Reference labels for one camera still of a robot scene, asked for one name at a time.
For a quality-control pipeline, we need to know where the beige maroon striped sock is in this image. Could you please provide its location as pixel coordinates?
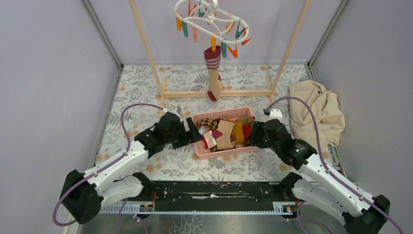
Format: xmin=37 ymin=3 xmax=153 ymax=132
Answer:
xmin=212 ymin=119 xmax=236 ymax=151

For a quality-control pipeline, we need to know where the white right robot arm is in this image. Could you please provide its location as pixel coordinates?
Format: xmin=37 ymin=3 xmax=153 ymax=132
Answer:
xmin=249 ymin=119 xmax=390 ymax=234

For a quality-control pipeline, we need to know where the white round clip hanger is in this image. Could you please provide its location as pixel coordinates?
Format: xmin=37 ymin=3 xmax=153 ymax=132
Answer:
xmin=174 ymin=0 xmax=252 ymax=58

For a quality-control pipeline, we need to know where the mustard yellow sock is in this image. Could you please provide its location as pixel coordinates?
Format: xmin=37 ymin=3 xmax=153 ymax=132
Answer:
xmin=231 ymin=121 xmax=245 ymax=145

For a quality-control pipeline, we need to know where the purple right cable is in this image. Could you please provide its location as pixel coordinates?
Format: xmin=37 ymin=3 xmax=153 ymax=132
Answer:
xmin=263 ymin=97 xmax=404 ymax=234

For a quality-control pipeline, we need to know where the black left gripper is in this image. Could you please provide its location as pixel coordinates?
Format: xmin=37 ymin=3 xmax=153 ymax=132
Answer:
xmin=165 ymin=118 xmax=204 ymax=150

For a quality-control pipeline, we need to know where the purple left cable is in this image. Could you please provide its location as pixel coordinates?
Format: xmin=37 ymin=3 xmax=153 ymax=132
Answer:
xmin=52 ymin=103 xmax=165 ymax=227

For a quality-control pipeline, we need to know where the tan ribbed sock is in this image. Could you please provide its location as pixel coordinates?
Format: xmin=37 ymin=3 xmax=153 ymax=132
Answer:
xmin=244 ymin=116 xmax=256 ymax=130

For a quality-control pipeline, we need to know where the purple cable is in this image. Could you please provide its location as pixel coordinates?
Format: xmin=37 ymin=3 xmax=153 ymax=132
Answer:
xmin=52 ymin=103 xmax=165 ymax=227
xmin=263 ymin=97 xmax=404 ymax=234

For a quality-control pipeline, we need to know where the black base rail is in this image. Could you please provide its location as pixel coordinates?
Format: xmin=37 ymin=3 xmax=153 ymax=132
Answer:
xmin=121 ymin=180 xmax=312 ymax=214

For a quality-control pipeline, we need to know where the pink basket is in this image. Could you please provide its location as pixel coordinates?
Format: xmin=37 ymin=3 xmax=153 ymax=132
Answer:
xmin=191 ymin=107 xmax=258 ymax=159

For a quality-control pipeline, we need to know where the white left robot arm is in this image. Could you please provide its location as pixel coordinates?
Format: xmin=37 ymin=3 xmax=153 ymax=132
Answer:
xmin=58 ymin=112 xmax=203 ymax=224

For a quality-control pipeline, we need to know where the floral table mat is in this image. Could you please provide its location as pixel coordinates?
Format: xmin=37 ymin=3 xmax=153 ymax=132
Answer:
xmin=94 ymin=64 xmax=309 ymax=181

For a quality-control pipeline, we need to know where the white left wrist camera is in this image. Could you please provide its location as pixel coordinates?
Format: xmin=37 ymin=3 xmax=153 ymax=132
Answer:
xmin=162 ymin=106 xmax=182 ymax=121

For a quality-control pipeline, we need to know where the wooden rack frame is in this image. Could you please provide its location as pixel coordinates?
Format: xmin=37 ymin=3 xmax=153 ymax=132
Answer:
xmin=128 ymin=0 xmax=311 ymax=116

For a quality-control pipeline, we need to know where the beige cloth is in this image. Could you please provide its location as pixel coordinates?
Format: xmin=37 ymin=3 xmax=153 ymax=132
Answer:
xmin=289 ymin=80 xmax=345 ymax=150

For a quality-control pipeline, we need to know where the brown yellow argyle sock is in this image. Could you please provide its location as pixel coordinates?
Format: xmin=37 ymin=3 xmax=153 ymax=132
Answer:
xmin=195 ymin=118 xmax=221 ymax=152

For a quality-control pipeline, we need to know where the red sock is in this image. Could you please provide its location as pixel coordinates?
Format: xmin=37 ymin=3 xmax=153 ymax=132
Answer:
xmin=202 ymin=124 xmax=252 ymax=149

